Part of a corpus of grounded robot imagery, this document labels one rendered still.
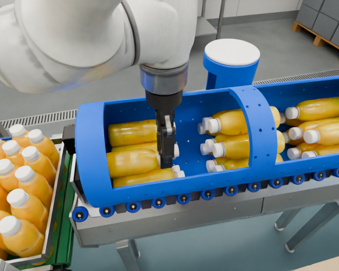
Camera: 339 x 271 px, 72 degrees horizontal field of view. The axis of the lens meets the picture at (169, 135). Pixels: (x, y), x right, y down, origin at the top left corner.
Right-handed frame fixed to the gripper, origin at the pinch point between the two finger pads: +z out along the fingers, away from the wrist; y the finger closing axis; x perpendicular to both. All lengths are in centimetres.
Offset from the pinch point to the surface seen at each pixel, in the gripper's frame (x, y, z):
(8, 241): 37.4, -13.4, 7.9
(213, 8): -138, 351, 82
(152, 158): 3.3, -1.1, 0.9
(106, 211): 17.5, -5.5, 16.7
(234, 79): -44, 54, 17
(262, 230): -69, 12, 112
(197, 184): -7.0, -8.6, 4.4
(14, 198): 36.9, -4.7, 4.6
